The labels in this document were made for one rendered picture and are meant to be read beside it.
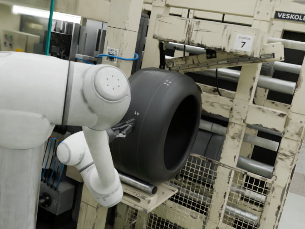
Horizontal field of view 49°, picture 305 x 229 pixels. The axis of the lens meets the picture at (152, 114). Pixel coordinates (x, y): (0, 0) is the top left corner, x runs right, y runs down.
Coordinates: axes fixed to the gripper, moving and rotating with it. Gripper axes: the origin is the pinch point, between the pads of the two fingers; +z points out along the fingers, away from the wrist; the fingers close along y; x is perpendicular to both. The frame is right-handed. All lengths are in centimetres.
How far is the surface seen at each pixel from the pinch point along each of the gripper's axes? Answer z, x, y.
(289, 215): 251, 163, -68
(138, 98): 9.4, -9.3, 2.7
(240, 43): 56, -37, -27
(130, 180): 11.9, 36.2, 4.2
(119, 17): 31, -42, 32
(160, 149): 8.5, 11.5, -12.5
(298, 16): 90, -53, -47
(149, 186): 12.5, 35.5, -6.9
